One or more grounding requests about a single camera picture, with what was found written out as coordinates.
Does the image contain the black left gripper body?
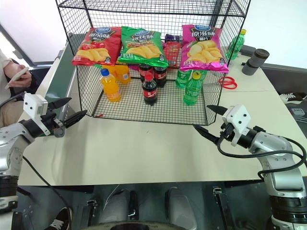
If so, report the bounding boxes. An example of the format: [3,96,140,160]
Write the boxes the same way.
[39,108,67,138]

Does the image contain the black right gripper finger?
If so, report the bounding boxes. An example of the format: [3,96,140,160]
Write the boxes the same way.
[206,104,227,117]
[192,124,221,145]

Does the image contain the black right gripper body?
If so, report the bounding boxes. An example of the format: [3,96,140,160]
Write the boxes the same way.
[219,121,237,142]

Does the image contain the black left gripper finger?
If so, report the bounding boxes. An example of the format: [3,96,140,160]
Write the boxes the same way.
[47,97,72,112]
[62,109,88,129]

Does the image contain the white smartphone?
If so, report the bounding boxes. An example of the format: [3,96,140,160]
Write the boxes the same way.
[4,66,30,90]

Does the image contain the green conveyor belt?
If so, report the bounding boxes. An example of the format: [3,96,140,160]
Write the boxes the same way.
[45,33,80,122]

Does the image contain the person's bare hand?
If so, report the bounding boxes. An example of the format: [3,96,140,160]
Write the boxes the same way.
[9,69,33,89]

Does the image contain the green soda bottle yellow cap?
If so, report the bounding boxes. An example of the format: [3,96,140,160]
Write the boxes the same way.
[183,71,204,107]
[225,29,248,61]

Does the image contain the orange soda bottle blue cap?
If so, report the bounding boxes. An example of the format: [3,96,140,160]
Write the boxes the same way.
[100,68,121,104]

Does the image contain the magenta potato chips bag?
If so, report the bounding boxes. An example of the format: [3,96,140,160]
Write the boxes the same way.
[179,24,230,73]

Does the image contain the dark grey cylinder roll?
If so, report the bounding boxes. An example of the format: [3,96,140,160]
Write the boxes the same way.
[241,48,270,76]

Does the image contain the person in white shirt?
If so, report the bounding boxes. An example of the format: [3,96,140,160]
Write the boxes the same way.
[0,48,34,128]

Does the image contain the red potato chips bag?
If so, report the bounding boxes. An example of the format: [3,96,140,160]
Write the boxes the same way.
[71,26,122,67]

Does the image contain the cola bottle red cap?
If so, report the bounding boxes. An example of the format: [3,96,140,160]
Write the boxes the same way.
[142,73,158,106]
[139,63,154,83]
[153,66,168,88]

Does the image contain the red snack package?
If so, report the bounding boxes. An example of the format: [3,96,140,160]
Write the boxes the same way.
[163,40,183,68]

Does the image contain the grey floor device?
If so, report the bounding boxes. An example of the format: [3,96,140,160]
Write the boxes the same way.
[291,107,305,118]

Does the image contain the dark sneakers white soles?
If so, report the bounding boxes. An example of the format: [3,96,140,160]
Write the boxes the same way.
[279,92,307,103]

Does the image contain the grey rounded robot leg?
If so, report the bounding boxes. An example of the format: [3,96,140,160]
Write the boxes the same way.
[165,186,199,230]
[97,188,142,226]

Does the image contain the purple snack package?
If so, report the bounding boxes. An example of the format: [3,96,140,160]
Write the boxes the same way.
[165,34,183,43]

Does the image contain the black sneaker white laces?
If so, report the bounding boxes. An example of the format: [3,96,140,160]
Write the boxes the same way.
[46,207,73,230]

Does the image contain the green potato chips bag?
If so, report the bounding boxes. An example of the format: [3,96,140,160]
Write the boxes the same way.
[117,26,169,69]

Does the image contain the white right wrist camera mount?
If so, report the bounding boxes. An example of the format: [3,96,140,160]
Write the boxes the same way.
[221,103,252,147]

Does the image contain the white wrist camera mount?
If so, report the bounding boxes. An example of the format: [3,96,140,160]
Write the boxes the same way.
[23,93,51,136]
[221,103,252,147]

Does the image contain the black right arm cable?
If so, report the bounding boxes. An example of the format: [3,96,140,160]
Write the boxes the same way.
[216,130,307,181]

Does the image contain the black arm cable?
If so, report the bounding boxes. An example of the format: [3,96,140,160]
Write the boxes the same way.
[216,130,307,181]
[0,92,71,230]

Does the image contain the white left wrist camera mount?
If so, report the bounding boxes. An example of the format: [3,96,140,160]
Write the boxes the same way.
[23,93,51,136]

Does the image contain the red handled scissors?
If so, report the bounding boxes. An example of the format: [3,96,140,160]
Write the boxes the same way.
[218,76,239,90]

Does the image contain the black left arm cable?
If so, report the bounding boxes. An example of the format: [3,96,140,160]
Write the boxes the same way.
[0,92,71,230]

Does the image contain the thin white cable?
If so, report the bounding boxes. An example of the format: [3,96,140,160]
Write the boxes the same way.
[105,184,121,205]

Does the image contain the black wire mesh rack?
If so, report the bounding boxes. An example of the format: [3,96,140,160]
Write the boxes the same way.
[55,0,252,126]

